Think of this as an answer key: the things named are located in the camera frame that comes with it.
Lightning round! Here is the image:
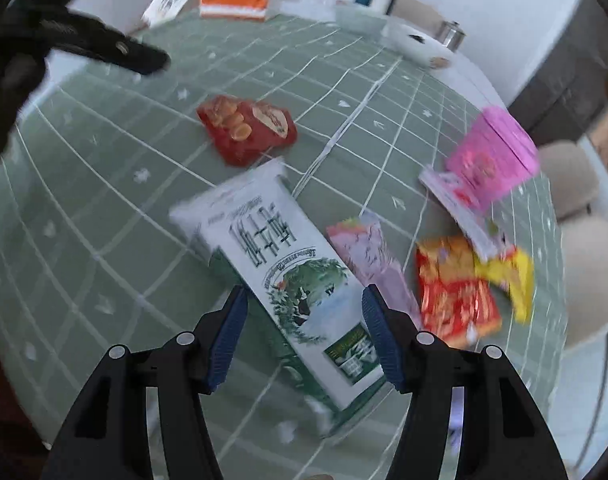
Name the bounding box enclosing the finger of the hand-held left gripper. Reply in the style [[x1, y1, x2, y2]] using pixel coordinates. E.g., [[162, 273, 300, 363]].
[[34, 7, 172, 77]]

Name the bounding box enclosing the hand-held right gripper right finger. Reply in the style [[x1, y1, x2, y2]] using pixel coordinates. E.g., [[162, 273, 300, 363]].
[[361, 284, 569, 480]]

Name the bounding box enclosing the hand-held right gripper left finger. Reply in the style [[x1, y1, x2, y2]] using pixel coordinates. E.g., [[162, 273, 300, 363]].
[[41, 285, 249, 480]]

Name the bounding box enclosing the green white milk carton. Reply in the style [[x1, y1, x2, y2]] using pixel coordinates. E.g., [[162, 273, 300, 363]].
[[169, 157, 389, 446]]

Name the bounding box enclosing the red orange snack packet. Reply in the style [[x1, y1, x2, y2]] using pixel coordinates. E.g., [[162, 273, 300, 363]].
[[415, 235, 502, 348]]

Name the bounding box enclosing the pink wrapper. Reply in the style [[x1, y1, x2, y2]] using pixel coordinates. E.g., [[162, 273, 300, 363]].
[[326, 212, 425, 328]]

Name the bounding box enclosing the yellow wrapper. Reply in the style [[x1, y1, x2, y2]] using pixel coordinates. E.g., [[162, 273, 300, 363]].
[[476, 246, 534, 323]]

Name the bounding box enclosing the green checked tablecloth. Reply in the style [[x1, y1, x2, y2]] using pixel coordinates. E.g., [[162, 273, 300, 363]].
[[0, 10, 569, 480]]

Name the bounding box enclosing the red packet with orange print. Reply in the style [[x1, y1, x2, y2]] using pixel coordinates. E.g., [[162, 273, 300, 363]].
[[196, 95, 299, 168]]

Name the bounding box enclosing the pink plastic cup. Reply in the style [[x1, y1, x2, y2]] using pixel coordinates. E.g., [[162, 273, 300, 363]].
[[418, 106, 542, 261]]

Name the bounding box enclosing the beige dining chair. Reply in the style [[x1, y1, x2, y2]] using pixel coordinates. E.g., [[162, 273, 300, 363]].
[[536, 140, 602, 221], [558, 217, 608, 356], [391, 0, 447, 36]]

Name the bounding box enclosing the white bowl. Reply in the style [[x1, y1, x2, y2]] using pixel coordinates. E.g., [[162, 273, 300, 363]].
[[381, 21, 457, 68]]

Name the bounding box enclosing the steel pot with lid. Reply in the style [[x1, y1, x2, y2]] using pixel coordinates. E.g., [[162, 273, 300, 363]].
[[436, 20, 468, 51]]

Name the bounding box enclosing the dark glass cabinet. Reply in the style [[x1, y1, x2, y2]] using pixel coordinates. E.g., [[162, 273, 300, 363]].
[[506, 0, 608, 136]]

